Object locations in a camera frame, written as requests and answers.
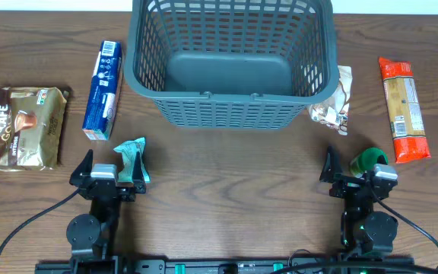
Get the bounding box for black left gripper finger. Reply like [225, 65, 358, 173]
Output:
[132, 151, 145, 184]
[69, 149, 94, 186]

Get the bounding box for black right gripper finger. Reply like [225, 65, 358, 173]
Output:
[367, 155, 388, 171]
[319, 146, 343, 182]

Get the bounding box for green lidded jar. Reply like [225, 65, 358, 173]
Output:
[349, 147, 389, 178]

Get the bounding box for beige Pantree snack bag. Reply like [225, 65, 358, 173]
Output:
[307, 65, 353, 135]

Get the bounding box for orange biscuit packet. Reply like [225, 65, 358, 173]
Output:
[378, 57, 431, 164]

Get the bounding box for blue rectangular carton box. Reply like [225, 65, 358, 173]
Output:
[82, 40, 122, 141]

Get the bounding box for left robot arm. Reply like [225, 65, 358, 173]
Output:
[66, 150, 146, 273]

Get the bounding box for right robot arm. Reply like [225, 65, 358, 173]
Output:
[319, 146, 398, 256]

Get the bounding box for crumpled teal snack packet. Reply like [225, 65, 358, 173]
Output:
[114, 137, 146, 183]

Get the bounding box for gold Nescafe coffee bag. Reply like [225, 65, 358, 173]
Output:
[0, 87, 69, 171]

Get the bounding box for grey plastic lattice basket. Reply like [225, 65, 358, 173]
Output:
[124, 0, 339, 129]

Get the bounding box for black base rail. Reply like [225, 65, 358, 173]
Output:
[34, 255, 416, 274]

